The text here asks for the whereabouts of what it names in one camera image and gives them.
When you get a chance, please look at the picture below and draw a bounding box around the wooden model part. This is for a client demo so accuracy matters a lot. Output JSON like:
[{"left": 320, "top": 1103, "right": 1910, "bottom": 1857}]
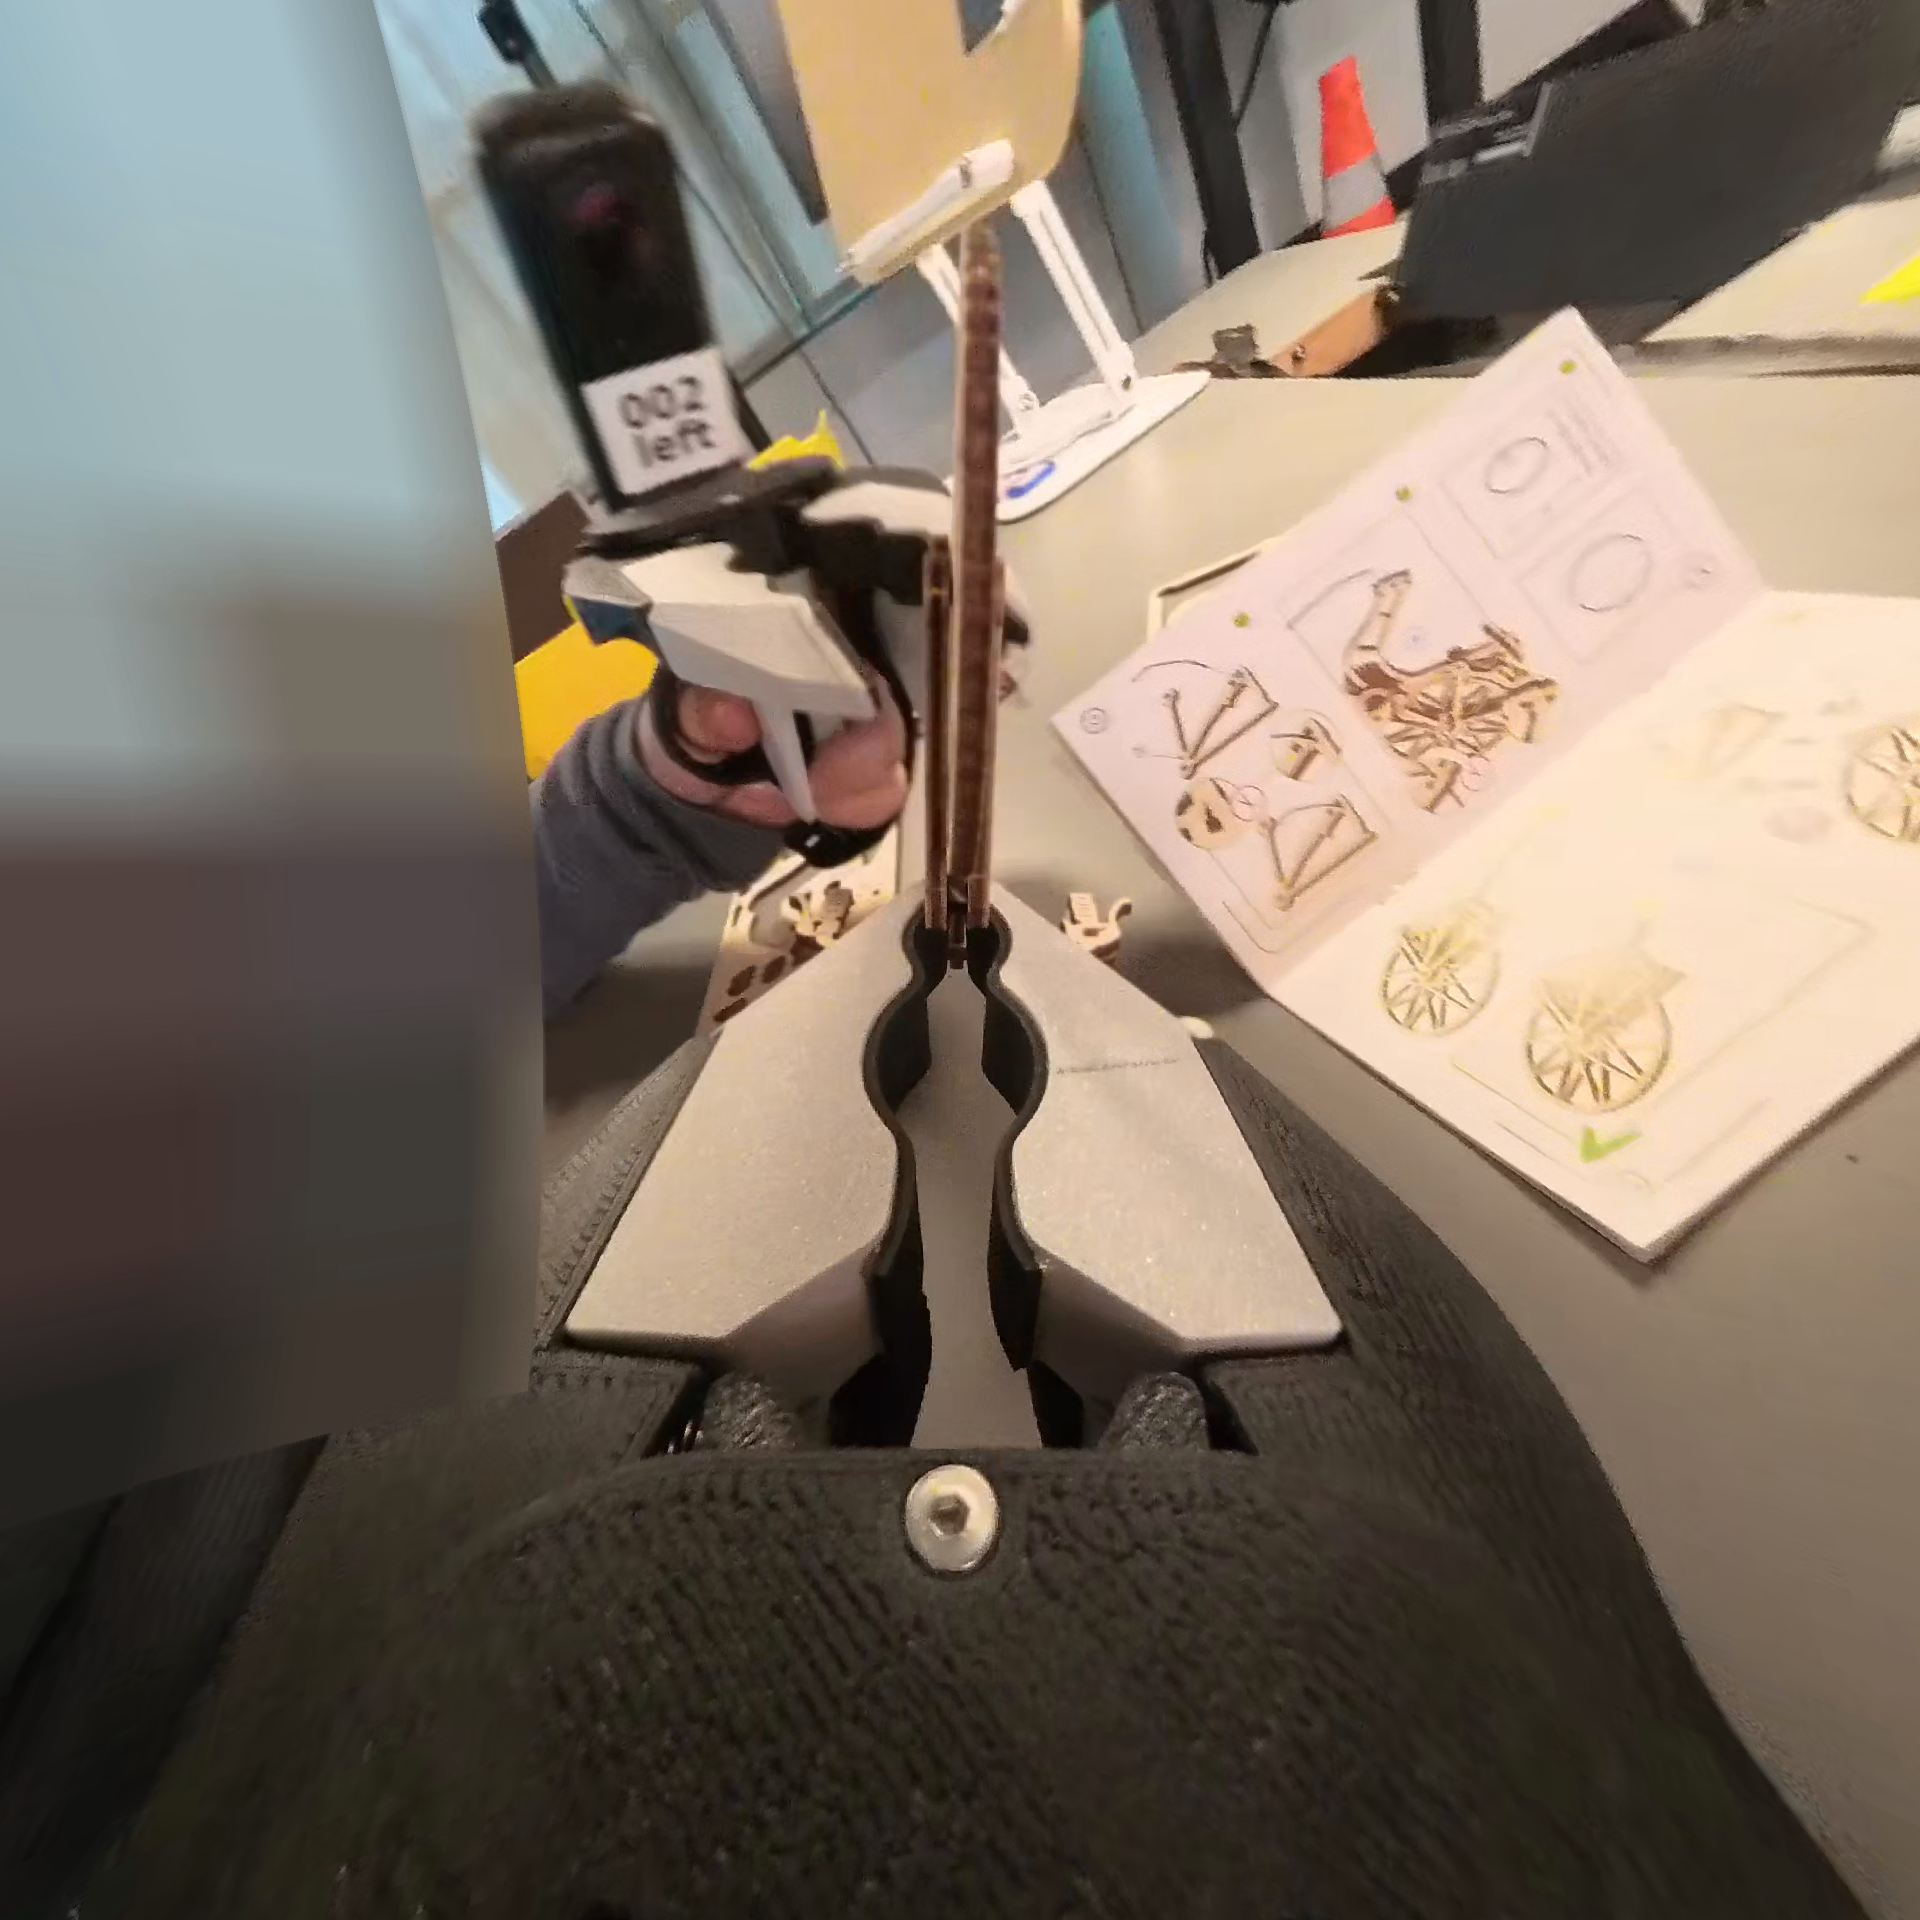
[{"left": 918, "top": 224, "right": 1010, "bottom": 944}]

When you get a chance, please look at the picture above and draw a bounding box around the black bag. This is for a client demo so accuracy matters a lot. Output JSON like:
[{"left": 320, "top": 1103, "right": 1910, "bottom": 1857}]
[{"left": 1395, "top": 0, "right": 1920, "bottom": 340}]

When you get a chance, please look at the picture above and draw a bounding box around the orange traffic cone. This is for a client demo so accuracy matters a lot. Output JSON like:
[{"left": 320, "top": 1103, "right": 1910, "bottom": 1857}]
[{"left": 1316, "top": 55, "right": 1401, "bottom": 241}]

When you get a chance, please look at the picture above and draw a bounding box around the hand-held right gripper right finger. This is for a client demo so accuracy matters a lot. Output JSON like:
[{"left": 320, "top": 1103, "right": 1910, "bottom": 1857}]
[{"left": 967, "top": 881, "right": 1344, "bottom": 1367}]

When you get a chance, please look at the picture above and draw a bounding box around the person's left hand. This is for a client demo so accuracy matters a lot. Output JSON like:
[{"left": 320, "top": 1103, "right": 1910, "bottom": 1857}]
[{"left": 665, "top": 682, "right": 920, "bottom": 869}]

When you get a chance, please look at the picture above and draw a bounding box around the white instruction booklet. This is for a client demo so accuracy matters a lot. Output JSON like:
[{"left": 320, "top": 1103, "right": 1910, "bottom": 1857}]
[{"left": 1051, "top": 305, "right": 1920, "bottom": 1266}]

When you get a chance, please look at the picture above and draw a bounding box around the person's left forearm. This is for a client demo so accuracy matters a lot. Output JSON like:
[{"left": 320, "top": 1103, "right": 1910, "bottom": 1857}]
[{"left": 533, "top": 695, "right": 790, "bottom": 1025}]

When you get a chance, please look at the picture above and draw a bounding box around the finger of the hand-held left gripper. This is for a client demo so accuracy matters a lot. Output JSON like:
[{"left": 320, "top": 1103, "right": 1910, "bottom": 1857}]
[
  {"left": 799, "top": 468, "right": 956, "bottom": 546},
  {"left": 855, "top": 540, "right": 937, "bottom": 725}
]

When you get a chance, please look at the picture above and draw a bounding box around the brown wooden model piece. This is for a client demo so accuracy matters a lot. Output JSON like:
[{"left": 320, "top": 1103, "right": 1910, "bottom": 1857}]
[{"left": 1192, "top": 283, "right": 1405, "bottom": 380}]

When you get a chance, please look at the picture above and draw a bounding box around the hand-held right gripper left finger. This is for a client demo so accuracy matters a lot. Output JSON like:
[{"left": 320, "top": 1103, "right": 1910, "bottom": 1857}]
[{"left": 564, "top": 883, "right": 941, "bottom": 1360}]

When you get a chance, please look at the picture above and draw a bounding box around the white stand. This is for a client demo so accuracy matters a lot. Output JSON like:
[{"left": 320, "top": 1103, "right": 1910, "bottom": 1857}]
[{"left": 913, "top": 180, "right": 1214, "bottom": 523}]

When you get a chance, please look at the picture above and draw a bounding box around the yellow object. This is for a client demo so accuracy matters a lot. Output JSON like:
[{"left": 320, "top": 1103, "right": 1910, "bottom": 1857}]
[{"left": 514, "top": 621, "right": 666, "bottom": 785}]

